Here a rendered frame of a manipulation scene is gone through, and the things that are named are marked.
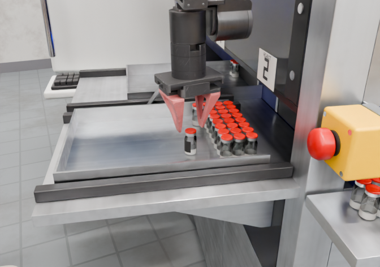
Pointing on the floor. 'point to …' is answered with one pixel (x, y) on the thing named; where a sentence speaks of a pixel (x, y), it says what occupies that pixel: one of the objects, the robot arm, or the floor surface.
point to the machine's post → (302, 260)
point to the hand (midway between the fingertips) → (189, 124)
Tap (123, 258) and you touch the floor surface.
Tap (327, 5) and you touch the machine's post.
